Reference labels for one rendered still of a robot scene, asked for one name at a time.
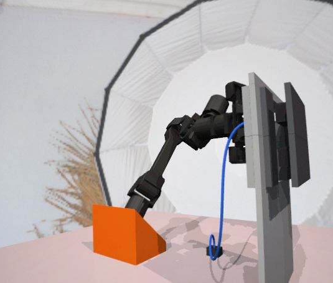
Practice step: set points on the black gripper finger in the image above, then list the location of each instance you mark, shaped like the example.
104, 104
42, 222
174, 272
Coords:
241, 135
239, 107

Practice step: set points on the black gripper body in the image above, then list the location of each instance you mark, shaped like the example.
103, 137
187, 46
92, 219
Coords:
221, 126

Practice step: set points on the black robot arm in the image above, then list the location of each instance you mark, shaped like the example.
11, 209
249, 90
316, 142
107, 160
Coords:
192, 131

